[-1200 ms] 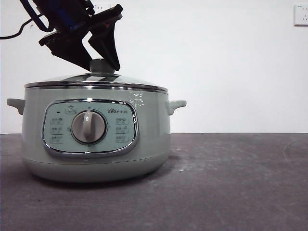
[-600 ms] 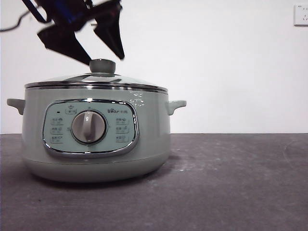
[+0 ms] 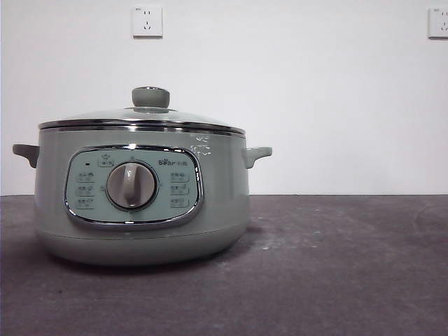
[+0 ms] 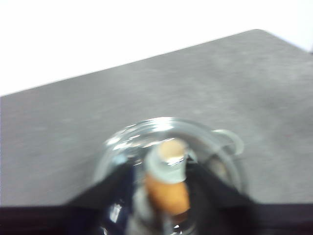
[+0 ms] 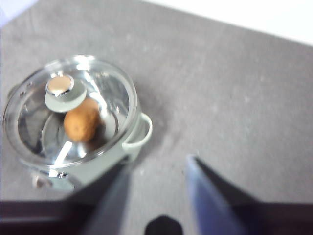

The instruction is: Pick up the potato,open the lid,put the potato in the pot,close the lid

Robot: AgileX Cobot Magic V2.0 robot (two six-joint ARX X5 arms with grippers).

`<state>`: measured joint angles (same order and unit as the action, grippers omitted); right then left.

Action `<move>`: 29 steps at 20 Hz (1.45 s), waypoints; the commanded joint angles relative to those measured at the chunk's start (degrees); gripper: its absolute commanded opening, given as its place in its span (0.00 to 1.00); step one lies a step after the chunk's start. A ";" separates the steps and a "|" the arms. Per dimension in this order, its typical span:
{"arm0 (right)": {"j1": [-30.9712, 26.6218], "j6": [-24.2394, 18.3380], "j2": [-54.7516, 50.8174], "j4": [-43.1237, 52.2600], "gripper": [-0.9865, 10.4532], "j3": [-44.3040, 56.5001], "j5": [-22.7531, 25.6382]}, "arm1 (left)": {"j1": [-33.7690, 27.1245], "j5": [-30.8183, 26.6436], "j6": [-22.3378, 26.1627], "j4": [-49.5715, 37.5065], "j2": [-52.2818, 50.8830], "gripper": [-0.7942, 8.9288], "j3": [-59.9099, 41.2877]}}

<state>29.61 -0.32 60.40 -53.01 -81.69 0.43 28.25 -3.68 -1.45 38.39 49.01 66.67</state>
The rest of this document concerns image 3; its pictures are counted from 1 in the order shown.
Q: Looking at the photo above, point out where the pale green electric cooking pot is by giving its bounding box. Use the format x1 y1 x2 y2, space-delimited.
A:
12 127 274 267

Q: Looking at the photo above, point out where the glass lid with green knob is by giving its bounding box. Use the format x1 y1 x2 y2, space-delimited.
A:
38 85 245 137

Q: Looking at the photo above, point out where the white wall socket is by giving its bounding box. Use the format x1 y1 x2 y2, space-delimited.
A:
427 7 448 39
132 5 164 39

